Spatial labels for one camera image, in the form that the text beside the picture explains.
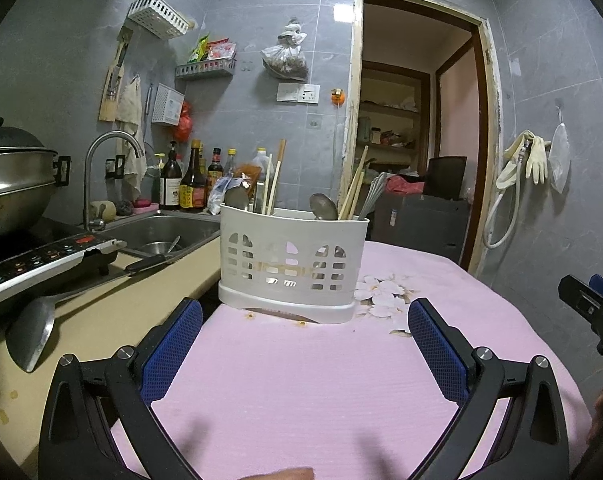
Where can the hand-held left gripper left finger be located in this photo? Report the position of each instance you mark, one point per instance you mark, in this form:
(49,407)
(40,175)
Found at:
(174,350)

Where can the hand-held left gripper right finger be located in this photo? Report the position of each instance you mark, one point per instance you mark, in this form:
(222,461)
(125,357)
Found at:
(436,355)

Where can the white plastic utensil holder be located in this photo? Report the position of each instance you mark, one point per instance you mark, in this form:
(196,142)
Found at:
(281,265)

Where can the metal fork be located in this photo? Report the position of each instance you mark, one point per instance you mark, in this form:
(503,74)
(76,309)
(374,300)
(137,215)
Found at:
(378,185)
(366,205)

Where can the metal spoon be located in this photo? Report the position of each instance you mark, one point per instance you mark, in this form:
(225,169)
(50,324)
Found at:
(324,207)
(236,196)

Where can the wooden chopstick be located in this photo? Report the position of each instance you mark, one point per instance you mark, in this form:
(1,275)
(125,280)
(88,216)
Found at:
(357,195)
(357,175)
(268,182)
(280,170)

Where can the steel bowl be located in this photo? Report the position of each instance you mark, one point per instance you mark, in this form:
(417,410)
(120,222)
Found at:
(156,248)

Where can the steel sink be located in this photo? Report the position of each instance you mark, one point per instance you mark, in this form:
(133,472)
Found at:
(181,232)

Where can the grey cabinet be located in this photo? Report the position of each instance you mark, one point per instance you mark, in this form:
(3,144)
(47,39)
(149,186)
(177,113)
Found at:
(421,225)

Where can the pink table cloth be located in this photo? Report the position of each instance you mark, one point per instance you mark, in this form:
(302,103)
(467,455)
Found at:
(306,400)

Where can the hanging clear plastic bag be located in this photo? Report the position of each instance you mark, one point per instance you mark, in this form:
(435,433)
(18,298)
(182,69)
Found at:
(560,155)

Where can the cream rubber gloves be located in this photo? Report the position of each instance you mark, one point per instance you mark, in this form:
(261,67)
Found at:
(537,160)

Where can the pink sponge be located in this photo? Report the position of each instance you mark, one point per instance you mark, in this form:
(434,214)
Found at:
(144,204)

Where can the dark scrubber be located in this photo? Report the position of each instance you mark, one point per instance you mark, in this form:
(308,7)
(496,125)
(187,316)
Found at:
(125,208)

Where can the brown loofah scrubber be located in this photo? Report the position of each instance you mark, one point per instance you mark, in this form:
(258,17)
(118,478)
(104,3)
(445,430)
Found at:
(103,210)

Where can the blue white packet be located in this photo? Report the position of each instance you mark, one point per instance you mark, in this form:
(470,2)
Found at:
(220,192)

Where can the induction cooker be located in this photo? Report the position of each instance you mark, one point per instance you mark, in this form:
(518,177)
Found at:
(36,260)

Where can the dark bottle white label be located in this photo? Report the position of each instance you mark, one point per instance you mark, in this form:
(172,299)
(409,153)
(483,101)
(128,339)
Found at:
(170,185)

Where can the dark sauce bottle yellow label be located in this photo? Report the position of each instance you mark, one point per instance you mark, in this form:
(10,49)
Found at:
(194,185)

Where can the red cloth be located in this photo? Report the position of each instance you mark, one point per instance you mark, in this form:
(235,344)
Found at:
(404,186)

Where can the black chair back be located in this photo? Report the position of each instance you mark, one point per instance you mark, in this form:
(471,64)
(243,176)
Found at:
(446,178)

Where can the dark sauce bottle red label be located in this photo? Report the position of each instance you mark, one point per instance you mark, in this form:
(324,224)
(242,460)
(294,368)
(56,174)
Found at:
(215,172)

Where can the orange seasoning packet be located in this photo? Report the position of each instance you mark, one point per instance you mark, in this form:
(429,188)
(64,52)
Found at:
(245,176)

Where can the clear bottle yellow cap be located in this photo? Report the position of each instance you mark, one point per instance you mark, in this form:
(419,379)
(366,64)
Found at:
(231,162)

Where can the plastic oil jug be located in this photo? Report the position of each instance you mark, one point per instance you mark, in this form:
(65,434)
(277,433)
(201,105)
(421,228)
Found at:
(258,162)

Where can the steel faucet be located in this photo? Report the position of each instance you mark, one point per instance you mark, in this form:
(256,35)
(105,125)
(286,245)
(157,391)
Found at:
(93,160)

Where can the red plastic bag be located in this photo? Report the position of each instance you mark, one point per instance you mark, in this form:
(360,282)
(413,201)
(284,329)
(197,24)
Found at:
(184,122)

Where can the steel cooking pot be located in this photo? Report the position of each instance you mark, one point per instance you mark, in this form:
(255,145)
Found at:
(11,180)

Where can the tall pale jar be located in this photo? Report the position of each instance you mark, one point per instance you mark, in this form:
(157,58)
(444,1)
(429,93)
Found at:
(364,131)

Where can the hanging stained towel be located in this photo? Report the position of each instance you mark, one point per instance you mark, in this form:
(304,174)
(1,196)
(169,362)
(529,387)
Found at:
(130,115)

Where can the wooden shelf unit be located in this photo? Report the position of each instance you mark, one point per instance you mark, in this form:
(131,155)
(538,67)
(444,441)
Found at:
(396,110)

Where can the wooden knife holder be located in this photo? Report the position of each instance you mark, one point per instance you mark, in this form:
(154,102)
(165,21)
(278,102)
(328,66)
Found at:
(113,85)

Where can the green yellow snack packet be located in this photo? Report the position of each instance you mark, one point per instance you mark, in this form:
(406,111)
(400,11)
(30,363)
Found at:
(200,50)

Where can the red snack packet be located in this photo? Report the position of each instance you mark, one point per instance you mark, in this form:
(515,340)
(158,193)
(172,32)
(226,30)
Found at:
(222,51)

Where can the hanging plastic food bag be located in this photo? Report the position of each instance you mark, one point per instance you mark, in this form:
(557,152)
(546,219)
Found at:
(285,57)

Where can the black wall outlet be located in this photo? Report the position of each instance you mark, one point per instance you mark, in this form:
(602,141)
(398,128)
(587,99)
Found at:
(63,170)
(113,167)

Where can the white square wall basket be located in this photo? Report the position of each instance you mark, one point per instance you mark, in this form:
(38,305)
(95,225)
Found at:
(169,106)

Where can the wooden door frame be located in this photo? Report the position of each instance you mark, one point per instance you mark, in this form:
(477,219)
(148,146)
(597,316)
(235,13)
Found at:
(354,110)

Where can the orange wall hook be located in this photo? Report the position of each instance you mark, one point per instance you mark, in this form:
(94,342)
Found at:
(337,97)

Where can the grey wall shelf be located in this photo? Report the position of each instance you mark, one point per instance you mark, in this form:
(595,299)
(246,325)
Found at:
(204,70)

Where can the white wall socket panel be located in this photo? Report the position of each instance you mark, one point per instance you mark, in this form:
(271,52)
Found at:
(297,93)

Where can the white slotted wall basket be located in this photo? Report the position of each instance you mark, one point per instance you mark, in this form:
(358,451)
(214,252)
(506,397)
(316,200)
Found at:
(156,16)

